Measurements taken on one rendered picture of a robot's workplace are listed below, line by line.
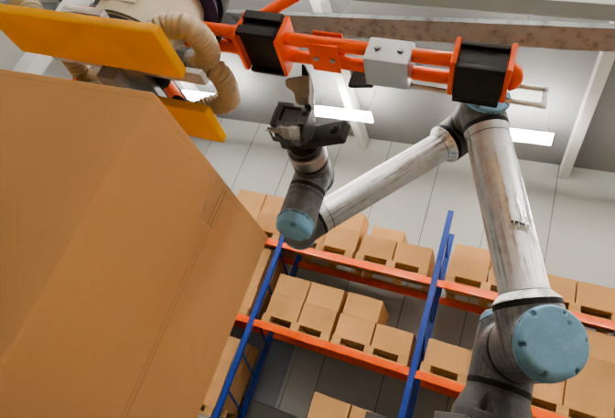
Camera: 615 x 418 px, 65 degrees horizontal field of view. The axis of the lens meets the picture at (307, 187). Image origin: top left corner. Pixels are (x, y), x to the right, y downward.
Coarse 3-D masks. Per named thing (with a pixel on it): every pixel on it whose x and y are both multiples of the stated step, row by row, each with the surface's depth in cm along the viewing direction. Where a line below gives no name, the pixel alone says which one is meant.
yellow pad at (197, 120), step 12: (180, 96) 92; (168, 108) 87; (180, 108) 86; (192, 108) 85; (204, 108) 84; (180, 120) 90; (192, 120) 88; (204, 120) 86; (216, 120) 88; (192, 132) 93; (204, 132) 91; (216, 132) 89
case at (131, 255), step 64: (0, 128) 52; (64, 128) 50; (128, 128) 48; (0, 192) 48; (64, 192) 46; (128, 192) 49; (192, 192) 60; (0, 256) 44; (64, 256) 43; (128, 256) 51; (192, 256) 63; (256, 256) 81; (0, 320) 41; (64, 320) 44; (128, 320) 53; (192, 320) 66; (0, 384) 39; (64, 384) 46; (128, 384) 55; (192, 384) 69
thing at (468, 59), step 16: (464, 48) 70; (480, 48) 70; (496, 48) 69; (512, 48) 67; (464, 64) 68; (480, 64) 68; (496, 64) 68; (512, 64) 66; (448, 80) 72; (464, 80) 70; (480, 80) 69; (496, 80) 68; (464, 96) 73; (480, 96) 72; (496, 96) 71
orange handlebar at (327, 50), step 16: (224, 32) 82; (288, 32) 79; (320, 32) 77; (224, 48) 86; (320, 48) 76; (336, 48) 75; (352, 48) 75; (416, 48) 72; (320, 64) 80; (336, 64) 79; (352, 64) 78; (432, 64) 72; (448, 64) 71; (432, 80) 75; (512, 80) 69
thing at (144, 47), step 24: (0, 24) 80; (24, 24) 77; (48, 24) 75; (72, 24) 72; (96, 24) 71; (120, 24) 70; (144, 24) 69; (24, 48) 85; (48, 48) 82; (72, 48) 79; (96, 48) 76; (120, 48) 74; (144, 48) 72; (168, 48) 71; (168, 72) 76
